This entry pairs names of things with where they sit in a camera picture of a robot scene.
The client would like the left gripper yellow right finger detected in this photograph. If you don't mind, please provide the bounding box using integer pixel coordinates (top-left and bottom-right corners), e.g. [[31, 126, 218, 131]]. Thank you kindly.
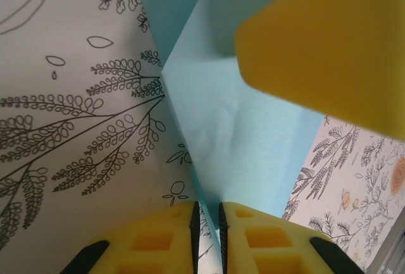
[[218, 201, 365, 274]]

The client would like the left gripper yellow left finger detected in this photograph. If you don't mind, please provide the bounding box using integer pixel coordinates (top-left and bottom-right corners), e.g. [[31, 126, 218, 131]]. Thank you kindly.
[[59, 200, 201, 274]]

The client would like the light blue cloth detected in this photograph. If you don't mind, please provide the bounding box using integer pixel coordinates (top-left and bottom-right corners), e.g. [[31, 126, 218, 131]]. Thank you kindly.
[[131, 0, 325, 246]]

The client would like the floral table mat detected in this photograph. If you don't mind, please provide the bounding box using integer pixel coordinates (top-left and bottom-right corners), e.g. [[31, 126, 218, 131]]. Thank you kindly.
[[0, 0, 405, 274]]

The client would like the wide aluminium frame rail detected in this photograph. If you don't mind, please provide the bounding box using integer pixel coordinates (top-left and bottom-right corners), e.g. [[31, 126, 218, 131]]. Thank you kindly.
[[368, 213, 405, 274]]

